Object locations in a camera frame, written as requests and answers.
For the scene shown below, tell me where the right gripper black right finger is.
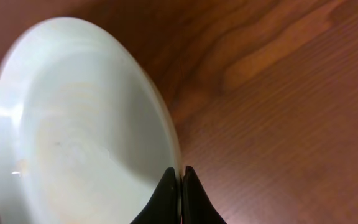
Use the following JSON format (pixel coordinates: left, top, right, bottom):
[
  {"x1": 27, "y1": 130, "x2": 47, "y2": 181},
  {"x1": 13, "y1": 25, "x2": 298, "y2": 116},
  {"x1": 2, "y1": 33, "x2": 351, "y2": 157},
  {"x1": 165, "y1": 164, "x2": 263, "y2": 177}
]
[{"x1": 182, "y1": 166, "x2": 226, "y2": 224}]

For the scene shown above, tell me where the light green plate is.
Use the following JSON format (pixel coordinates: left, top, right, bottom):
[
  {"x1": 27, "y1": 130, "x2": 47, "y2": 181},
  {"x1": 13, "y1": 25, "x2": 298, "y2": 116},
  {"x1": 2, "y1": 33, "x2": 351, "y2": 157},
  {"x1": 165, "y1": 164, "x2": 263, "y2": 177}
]
[{"x1": 0, "y1": 17, "x2": 182, "y2": 223}]

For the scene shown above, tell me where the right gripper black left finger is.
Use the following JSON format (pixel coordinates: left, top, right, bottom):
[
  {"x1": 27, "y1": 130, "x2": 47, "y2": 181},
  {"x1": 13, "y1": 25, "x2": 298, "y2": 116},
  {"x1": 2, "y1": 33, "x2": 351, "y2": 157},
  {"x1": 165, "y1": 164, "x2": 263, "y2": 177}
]
[{"x1": 131, "y1": 167, "x2": 180, "y2": 224}]

